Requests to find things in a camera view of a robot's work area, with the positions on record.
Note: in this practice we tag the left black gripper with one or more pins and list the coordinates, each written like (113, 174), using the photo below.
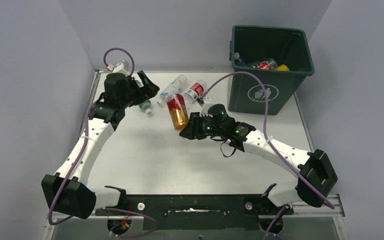
(148, 90)

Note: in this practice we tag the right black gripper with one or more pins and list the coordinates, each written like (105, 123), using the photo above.
(193, 131)

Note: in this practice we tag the green label tea bottle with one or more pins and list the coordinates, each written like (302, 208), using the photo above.
(146, 107)

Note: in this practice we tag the white blue label bottle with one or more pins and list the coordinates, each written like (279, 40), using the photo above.
(175, 87)

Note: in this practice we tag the red gold label bottle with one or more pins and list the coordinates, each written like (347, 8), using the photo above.
(178, 111)

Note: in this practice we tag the red label water bottle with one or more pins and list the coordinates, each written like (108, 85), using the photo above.
(195, 91)

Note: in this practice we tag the blue label water bottle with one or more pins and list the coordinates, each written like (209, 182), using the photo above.
(238, 60)

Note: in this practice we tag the yellow label bottle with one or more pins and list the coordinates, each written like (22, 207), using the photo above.
(283, 67)

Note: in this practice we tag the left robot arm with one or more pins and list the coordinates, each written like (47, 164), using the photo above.
(66, 190)

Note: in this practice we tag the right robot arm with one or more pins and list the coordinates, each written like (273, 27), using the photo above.
(315, 175)

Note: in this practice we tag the dark green trash bin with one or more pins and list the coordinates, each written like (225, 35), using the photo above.
(253, 90)

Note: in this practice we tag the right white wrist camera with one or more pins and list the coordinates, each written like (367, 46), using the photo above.
(205, 103)

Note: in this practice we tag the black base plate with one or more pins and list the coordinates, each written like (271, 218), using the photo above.
(199, 221)

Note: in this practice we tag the aluminium front rail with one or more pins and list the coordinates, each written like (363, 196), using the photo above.
(159, 205)

